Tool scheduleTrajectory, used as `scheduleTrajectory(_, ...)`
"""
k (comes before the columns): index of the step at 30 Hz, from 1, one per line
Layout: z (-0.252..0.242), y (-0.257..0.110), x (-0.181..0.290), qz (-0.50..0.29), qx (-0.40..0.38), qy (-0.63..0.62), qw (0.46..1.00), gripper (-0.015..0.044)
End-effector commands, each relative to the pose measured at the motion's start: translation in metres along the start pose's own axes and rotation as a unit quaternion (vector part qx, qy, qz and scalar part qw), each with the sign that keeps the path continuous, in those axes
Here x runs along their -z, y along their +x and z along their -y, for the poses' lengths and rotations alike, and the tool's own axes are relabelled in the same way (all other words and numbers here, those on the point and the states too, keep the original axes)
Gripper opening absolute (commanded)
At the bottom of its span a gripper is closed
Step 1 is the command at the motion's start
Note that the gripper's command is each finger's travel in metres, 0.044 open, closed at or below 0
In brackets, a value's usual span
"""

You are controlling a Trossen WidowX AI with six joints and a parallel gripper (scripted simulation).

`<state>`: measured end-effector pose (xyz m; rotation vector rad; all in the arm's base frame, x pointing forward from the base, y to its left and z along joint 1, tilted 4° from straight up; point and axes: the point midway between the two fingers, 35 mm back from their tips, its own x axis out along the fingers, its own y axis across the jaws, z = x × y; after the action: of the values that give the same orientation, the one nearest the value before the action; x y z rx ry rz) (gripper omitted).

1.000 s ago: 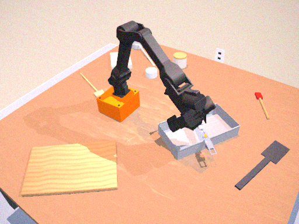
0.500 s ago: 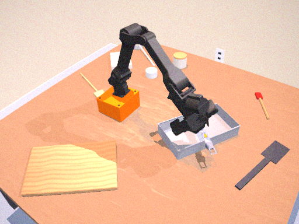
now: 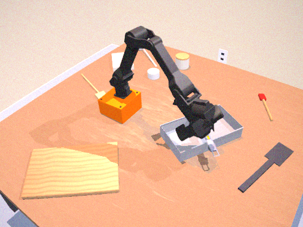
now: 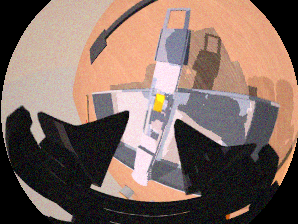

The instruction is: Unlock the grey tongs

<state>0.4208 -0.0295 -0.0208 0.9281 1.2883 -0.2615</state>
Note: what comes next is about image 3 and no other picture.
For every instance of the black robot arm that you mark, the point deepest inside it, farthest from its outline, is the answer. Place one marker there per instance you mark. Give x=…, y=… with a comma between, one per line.
x=179, y=84

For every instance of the grey spatula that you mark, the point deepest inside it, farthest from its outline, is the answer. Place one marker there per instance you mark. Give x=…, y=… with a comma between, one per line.
x=278, y=154

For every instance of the white flat square block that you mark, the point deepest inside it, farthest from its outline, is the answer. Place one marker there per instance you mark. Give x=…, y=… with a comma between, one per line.
x=116, y=61

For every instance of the white short cylinder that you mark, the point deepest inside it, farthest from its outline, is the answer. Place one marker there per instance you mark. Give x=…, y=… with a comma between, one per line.
x=153, y=73

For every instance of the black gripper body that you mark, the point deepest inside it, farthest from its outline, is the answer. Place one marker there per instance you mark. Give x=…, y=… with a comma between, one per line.
x=184, y=132

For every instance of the grey jar with yellow lid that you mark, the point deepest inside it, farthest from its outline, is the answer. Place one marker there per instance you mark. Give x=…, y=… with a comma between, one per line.
x=182, y=61

